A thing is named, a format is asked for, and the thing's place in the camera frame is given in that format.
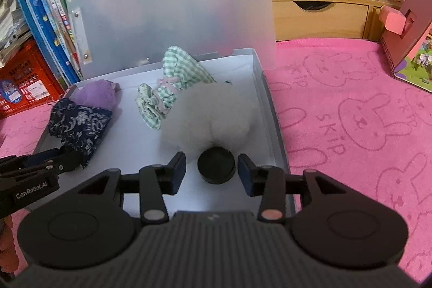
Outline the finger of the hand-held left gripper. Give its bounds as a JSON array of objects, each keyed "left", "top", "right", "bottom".
[
  {"left": 0, "top": 151, "right": 85, "bottom": 185},
  {"left": 0, "top": 148, "right": 65, "bottom": 170}
]

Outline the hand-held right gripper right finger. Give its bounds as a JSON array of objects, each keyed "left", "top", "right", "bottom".
[{"left": 237, "top": 154, "right": 352, "bottom": 224}]

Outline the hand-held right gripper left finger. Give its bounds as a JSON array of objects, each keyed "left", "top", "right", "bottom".
[{"left": 72, "top": 151, "right": 187, "bottom": 225}]

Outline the black round tin lid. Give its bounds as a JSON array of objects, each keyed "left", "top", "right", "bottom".
[{"left": 197, "top": 146, "right": 236, "bottom": 185}]

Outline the blue floral drawstring pouch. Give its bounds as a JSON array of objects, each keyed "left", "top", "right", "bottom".
[{"left": 48, "top": 97, "right": 113, "bottom": 170}]

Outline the white storage box frosted lid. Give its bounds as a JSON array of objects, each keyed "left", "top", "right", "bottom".
[{"left": 32, "top": 0, "right": 301, "bottom": 219}]

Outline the green checked drawstring pouch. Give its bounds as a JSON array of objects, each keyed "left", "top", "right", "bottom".
[{"left": 136, "top": 45, "right": 217, "bottom": 131}]

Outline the person's left hand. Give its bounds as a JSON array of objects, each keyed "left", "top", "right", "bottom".
[{"left": 0, "top": 215, "right": 20, "bottom": 275}]

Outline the red plastic crate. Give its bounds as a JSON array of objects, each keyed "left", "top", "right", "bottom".
[{"left": 0, "top": 38, "right": 65, "bottom": 120}]

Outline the pink rabbit print towel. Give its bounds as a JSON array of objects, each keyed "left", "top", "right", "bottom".
[{"left": 0, "top": 38, "right": 432, "bottom": 288}]

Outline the row of blue books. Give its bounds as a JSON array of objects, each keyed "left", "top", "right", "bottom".
[{"left": 12, "top": 0, "right": 136, "bottom": 88}]

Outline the wooden drawer organizer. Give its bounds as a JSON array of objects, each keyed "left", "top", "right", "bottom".
[{"left": 271, "top": 0, "right": 406, "bottom": 42}]

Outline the pink miniature house model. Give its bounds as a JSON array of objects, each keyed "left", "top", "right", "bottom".
[{"left": 380, "top": 0, "right": 432, "bottom": 93}]

